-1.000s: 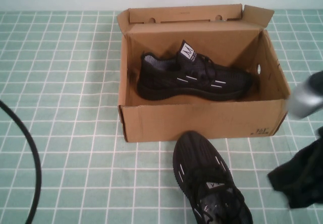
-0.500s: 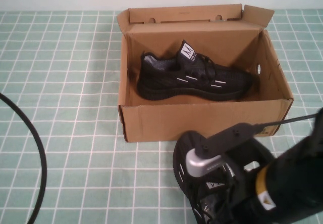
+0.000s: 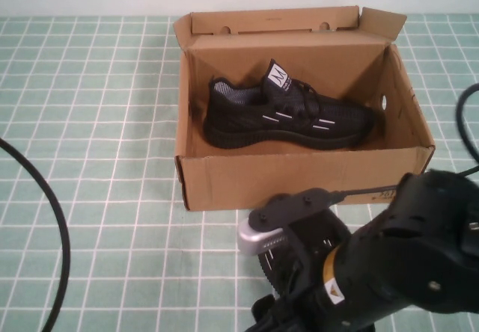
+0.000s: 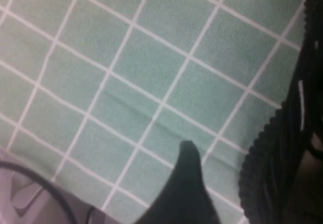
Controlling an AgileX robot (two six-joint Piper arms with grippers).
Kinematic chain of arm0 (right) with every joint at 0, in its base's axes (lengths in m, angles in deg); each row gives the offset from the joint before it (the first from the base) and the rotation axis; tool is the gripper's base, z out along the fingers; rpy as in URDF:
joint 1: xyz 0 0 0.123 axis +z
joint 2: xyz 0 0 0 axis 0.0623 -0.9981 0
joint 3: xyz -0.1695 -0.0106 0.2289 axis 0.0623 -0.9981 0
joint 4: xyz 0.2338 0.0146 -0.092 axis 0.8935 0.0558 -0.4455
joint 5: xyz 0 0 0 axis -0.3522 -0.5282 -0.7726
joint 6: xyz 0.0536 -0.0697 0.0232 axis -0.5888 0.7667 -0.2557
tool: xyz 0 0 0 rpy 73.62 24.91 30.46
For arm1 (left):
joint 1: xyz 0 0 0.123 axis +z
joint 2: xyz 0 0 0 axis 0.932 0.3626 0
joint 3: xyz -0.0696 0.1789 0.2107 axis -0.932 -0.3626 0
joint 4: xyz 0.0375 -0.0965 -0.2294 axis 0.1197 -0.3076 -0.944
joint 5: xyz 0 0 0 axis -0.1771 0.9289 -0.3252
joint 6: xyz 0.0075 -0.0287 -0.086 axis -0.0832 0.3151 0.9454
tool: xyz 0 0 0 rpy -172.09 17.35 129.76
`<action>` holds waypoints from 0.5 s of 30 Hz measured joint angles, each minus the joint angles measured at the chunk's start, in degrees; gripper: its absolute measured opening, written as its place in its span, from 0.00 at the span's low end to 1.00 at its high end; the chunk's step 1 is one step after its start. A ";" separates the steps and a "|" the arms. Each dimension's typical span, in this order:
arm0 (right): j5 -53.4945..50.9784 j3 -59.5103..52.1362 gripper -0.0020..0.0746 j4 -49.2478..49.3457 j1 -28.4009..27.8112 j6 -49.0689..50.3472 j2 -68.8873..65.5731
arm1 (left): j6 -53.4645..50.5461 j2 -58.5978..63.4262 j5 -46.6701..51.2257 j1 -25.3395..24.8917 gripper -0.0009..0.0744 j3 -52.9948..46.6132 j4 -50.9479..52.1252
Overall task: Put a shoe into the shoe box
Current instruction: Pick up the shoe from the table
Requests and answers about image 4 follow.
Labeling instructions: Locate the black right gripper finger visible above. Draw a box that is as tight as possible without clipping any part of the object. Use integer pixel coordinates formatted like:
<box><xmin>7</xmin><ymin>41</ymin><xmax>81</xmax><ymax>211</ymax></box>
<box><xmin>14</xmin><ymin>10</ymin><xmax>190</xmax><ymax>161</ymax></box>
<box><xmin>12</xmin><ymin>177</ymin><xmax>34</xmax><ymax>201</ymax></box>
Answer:
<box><xmin>135</xmin><ymin>140</ymin><xmax>221</xmax><ymax>224</ymax></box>

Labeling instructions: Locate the black knit sneaker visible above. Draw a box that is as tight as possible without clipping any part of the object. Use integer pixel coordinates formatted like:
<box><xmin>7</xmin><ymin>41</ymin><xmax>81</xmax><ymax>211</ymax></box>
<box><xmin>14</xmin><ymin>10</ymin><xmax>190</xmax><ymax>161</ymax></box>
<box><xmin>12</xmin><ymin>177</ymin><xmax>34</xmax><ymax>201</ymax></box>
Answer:
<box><xmin>238</xmin><ymin>0</ymin><xmax>323</xmax><ymax>224</ymax></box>

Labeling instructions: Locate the green white checked tablecloth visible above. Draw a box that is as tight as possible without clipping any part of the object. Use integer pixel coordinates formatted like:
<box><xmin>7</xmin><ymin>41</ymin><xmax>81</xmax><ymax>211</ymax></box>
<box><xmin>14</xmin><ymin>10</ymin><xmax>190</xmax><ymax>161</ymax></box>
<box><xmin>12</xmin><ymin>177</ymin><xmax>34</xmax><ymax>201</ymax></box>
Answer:
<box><xmin>0</xmin><ymin>0</ymin><xmax>307</xmax><ymax>224</ymax></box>

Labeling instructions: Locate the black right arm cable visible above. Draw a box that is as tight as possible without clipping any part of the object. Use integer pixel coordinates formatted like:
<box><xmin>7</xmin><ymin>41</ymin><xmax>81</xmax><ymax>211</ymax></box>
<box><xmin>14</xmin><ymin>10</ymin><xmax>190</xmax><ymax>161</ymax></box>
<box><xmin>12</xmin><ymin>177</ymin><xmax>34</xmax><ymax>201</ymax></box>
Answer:
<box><xmin>0</xmin><ymin>160</ymin><xmax>74</xmax><ymax>224</ymax></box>

